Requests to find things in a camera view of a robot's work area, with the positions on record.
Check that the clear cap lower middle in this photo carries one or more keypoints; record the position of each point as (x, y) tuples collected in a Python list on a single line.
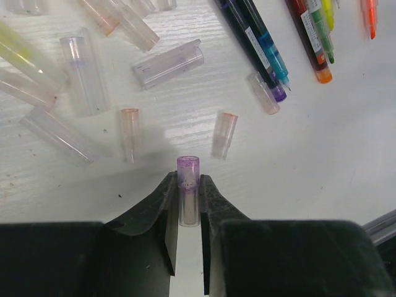
[(89, 93)]

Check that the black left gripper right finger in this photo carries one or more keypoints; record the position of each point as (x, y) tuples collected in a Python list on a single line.
[(246, 257)]

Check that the purple tinted pen cap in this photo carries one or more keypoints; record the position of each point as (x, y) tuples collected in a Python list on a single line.
[(188, 171)]

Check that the blue green pen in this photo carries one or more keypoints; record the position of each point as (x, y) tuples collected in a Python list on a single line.
[(261, 38)]

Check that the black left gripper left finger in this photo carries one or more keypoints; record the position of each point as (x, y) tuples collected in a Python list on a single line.
[(132, 255)]

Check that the long clear cap lower left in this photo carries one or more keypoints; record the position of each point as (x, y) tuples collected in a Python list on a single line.
[(53, 131)]

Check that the clear cap lying sideways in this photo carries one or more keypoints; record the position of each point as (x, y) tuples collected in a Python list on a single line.
[(168, 65)]

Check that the tall clear pen cap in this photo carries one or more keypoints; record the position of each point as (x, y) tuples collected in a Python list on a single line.
[(26, 7)]

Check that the yellow tinted pen cap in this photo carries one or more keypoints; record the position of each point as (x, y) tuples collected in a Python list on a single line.
[(28, 59)]

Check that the red pen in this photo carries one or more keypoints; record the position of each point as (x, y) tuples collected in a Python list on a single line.
[(369, 10)]

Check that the clear cap centre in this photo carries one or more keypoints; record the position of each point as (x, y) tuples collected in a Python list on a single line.
[(99, 13)]

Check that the orange tinted cap right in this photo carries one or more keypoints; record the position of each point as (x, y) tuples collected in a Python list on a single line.
[(166, 5)]

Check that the clear cap near pens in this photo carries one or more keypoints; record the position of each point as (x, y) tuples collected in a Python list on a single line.
[(263, 93)]

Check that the dark orange tipped pen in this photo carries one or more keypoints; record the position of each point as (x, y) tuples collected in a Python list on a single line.
[(306, 30)]

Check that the light green marker pen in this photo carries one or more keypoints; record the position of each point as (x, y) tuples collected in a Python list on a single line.
[(319, 20)]

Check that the beige yellow pen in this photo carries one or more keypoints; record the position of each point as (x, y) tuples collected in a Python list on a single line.
[(327, 6)]

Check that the aluminium front rail frame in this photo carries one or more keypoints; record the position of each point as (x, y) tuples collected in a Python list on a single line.
[(381, 229)]

